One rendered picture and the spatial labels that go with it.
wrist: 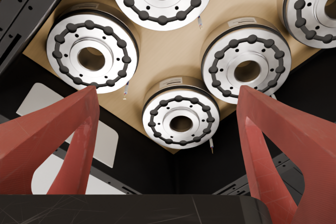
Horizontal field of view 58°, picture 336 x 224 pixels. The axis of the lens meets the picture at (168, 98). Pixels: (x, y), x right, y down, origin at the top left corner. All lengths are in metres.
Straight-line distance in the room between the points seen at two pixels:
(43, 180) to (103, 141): 0.43
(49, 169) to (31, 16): 0.54
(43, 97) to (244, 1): 0.25
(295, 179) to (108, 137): 0.33
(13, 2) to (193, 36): 0.19
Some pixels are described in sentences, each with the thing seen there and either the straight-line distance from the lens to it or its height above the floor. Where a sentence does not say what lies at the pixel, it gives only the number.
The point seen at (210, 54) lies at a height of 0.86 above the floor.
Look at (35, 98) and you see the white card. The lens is 0.38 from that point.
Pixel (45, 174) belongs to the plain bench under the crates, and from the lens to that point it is 0.78.
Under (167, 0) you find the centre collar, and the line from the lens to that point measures 0.31.
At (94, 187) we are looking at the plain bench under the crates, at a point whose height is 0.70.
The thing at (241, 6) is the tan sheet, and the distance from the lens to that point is 0.36.
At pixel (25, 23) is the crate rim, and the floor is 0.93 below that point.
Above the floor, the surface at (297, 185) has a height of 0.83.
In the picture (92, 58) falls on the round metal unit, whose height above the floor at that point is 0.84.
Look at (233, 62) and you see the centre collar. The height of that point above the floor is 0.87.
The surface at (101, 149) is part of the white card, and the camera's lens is 0.38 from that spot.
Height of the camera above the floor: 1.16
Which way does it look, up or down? 53 degrees down
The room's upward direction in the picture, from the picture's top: 180 degrees counter-clockwise
